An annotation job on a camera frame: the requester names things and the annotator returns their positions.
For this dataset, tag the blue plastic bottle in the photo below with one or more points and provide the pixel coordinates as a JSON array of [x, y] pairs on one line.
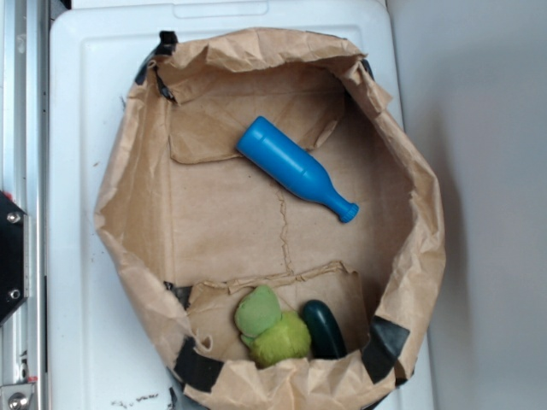
[[292, 167]]

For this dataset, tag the brown paper bag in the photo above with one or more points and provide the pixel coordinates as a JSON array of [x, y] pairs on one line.
[[189, 105]]

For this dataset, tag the green plush toy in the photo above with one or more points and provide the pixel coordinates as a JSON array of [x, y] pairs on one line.
[[270, 334]]

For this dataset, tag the dark green toy cucumber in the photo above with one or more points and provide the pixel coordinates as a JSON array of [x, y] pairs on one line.
[[326, 337]]

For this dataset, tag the white plastic bin lid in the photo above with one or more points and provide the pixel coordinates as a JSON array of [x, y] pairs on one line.
[[99, 354]]

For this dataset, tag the black metal bracket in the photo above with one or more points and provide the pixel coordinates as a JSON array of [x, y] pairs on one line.
[[13, 250]]

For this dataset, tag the aluminium frame rail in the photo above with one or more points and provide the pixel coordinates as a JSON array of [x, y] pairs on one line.
[[24, 144]]

